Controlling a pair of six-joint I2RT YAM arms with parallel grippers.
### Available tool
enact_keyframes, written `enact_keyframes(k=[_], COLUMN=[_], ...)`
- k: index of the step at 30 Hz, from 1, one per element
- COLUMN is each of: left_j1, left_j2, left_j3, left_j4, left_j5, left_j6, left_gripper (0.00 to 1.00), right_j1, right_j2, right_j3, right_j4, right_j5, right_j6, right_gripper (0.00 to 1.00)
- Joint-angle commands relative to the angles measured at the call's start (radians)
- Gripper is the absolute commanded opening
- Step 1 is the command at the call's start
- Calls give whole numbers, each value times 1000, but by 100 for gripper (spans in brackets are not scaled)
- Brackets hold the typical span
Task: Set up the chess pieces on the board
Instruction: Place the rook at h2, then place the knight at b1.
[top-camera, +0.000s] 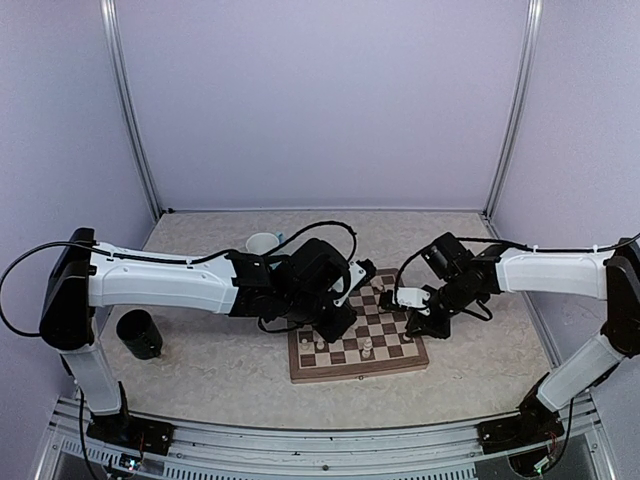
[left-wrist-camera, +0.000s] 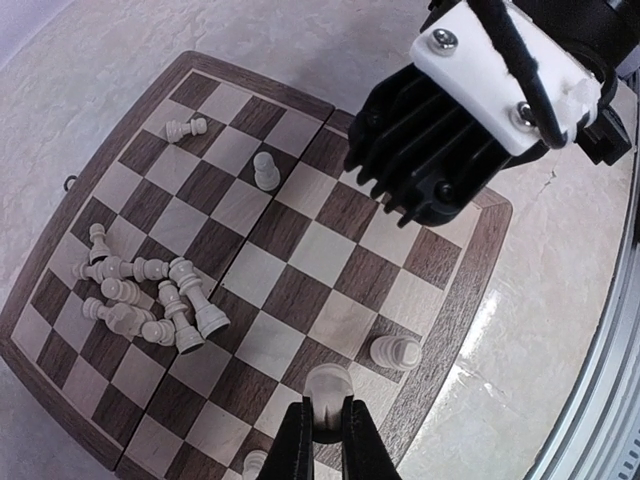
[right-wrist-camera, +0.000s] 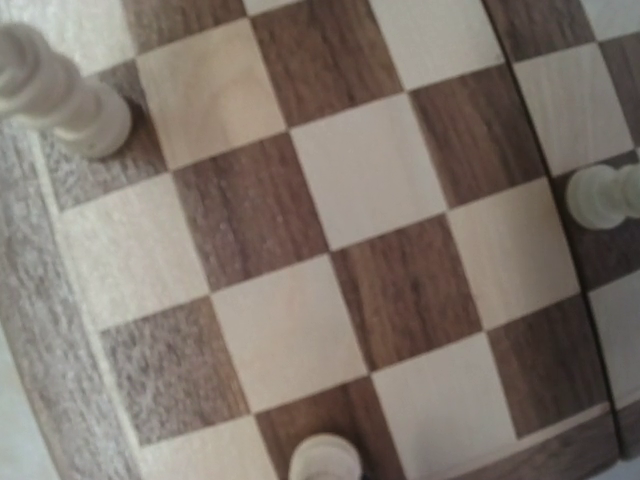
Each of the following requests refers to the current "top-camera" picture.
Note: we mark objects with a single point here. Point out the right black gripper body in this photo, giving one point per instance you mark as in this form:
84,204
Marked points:
441,329

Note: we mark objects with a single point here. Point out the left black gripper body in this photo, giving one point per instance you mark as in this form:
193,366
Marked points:
332,330

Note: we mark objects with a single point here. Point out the white chess king piece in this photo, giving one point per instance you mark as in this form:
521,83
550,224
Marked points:
366,352

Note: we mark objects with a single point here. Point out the wooden chess board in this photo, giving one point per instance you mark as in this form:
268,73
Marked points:
375,345

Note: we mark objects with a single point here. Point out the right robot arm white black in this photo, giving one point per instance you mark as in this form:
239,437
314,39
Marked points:
607,273

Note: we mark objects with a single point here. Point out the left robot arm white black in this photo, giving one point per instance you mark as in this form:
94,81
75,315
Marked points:
307,287

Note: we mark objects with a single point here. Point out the light blue mug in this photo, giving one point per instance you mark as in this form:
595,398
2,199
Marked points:
263,242

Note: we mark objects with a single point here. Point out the black ribbed cup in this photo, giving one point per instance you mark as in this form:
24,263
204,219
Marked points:
138,332

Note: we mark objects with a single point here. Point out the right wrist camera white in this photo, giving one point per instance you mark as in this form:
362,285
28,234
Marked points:
405,299

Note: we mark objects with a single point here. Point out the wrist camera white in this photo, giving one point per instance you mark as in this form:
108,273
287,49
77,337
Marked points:
360,273
405,299

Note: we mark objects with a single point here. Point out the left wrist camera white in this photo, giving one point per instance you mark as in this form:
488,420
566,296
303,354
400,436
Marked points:
360,273

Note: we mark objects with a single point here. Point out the aluminium front rail frame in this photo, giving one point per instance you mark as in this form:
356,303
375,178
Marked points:
449,450

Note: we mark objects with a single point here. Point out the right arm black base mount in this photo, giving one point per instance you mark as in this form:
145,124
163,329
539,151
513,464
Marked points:
515,432

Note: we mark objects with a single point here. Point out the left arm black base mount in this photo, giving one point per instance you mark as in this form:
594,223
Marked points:
134,433

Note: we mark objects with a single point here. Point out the right aluminium corner post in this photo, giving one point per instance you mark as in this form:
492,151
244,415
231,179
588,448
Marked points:
517,107

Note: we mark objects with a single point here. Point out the aluminium corner post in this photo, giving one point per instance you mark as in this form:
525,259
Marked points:
110,21
517,107

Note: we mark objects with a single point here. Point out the left aluminium corner post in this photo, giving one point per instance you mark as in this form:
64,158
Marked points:
110,21

